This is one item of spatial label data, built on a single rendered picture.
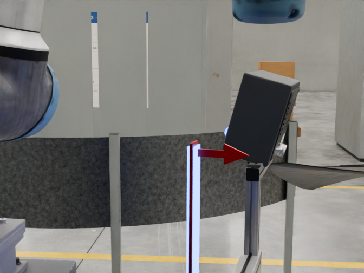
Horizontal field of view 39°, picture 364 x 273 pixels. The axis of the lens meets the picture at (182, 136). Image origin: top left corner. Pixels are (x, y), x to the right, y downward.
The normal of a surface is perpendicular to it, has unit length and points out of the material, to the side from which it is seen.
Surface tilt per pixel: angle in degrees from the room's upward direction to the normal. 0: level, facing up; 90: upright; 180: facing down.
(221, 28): 90
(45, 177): 90
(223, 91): 90
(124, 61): 90
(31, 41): 56
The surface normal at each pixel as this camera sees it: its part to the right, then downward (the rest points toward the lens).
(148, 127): -0.07, 0.15
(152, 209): 0.26, 0.15
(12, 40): 0.47, -0.49
